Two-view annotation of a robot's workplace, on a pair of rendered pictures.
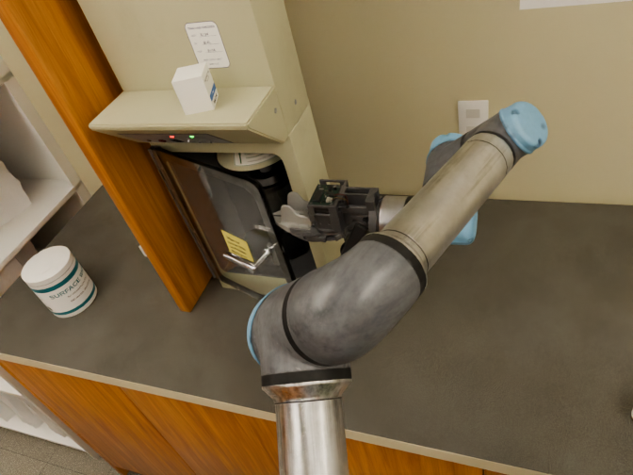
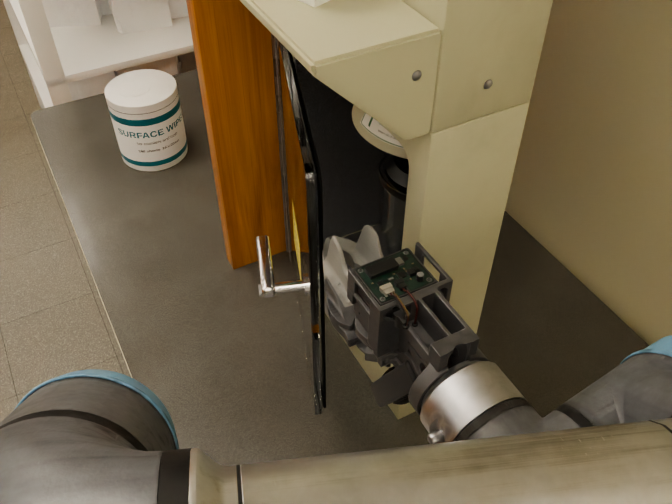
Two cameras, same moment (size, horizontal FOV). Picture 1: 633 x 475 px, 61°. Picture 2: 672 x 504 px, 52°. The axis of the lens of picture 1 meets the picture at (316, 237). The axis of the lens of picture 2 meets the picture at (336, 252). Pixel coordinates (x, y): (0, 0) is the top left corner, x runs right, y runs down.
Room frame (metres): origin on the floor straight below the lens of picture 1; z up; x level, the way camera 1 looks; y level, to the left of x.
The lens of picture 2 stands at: (0.36, -0.20, 1.77)
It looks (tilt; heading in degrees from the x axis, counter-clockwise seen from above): 45 degrees down; 32
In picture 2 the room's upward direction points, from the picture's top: straight up
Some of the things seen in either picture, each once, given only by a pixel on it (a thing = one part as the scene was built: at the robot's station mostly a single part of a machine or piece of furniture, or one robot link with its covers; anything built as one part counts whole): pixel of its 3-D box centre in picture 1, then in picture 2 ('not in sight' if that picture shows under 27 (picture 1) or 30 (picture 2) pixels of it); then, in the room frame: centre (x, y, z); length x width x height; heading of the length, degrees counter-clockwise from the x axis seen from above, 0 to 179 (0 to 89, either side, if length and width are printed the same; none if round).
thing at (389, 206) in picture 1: (393, 219); (466, 409); (0.66, -0.13, 1.30); 0.08 x 0.05 x 0.08; 150
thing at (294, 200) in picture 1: (295, 204); (367, 250); (0.77, 0.02, 1.30); 0.09 x 0.03 x 0.06; 60
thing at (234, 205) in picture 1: (234, 239); (298, 226); (0.86, 0.17, 1.19); 0.30 x 0.01 x 0.40; 41
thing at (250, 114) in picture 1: (188, 130); (292, 21); (0.86, 0.16, 1.46); 0.32 x 0.11 x 0.10; 60
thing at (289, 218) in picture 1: (288, 216); (338, 261); (0.74, 0.04, 1.30); 0.09 x 0.03 x 0.06; 60
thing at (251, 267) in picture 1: (247, 256); (279, 265); (0.79, 0.14, 1.20); 0.10 x 0.05 x 0.03; 41
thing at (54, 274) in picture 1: (60, 282); (148, 120); (1.11, 0.69, 1.02); 0.13 x 0.13 x 0.15
